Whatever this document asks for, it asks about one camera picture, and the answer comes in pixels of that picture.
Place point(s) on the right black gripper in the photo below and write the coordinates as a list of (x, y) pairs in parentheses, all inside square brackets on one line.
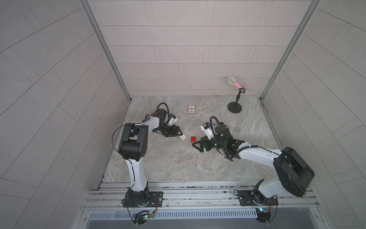
[(206, 140)]

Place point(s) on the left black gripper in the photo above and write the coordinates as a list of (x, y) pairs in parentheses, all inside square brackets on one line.
[(172, 132)]

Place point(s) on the white long lego brick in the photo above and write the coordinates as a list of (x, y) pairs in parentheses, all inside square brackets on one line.
[(182, 137)]

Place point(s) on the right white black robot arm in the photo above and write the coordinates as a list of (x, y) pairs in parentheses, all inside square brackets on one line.
[(293, 174)]

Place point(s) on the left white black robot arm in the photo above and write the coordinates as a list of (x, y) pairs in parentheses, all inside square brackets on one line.
[(133, 147)]

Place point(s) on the red white card box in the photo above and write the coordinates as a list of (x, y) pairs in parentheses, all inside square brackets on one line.
[(191, 109)]

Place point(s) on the black microphone stand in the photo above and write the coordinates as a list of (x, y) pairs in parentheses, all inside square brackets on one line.
[(235, 107)]

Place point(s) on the pink toy microphone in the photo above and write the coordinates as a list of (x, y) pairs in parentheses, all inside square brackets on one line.
[(232, 81)]

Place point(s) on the right circuit board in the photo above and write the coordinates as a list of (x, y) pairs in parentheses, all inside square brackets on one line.
[(264, 215)]

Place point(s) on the circuit board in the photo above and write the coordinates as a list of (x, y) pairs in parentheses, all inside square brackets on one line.
[(142, 217), (264, 215)]

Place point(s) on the left circuit board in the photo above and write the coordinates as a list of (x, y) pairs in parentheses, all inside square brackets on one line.
[(142, 217)]

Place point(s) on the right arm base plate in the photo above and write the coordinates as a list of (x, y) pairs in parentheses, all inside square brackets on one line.
[(251, 198)]

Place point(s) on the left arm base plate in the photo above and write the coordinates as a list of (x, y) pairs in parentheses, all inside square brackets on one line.
[(142, 199)]

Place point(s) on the aluminium rail frame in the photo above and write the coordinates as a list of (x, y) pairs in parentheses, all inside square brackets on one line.
[(190, 200)]

